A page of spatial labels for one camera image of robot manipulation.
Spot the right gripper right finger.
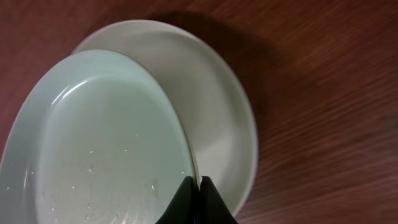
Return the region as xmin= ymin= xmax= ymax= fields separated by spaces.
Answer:
xmin=198 ymin=176 xmax=238 ymax=224

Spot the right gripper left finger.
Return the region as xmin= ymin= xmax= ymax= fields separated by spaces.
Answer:
xmin=155 ymin=176 xmax=197 ymax=224

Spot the white front plate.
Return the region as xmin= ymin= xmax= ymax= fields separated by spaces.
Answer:
xmin=75 ymin=20 xmax=259 ymax=215

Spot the light green plate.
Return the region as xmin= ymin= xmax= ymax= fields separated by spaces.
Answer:
xmin=1 ymin=50 xmax=196 ymax=223

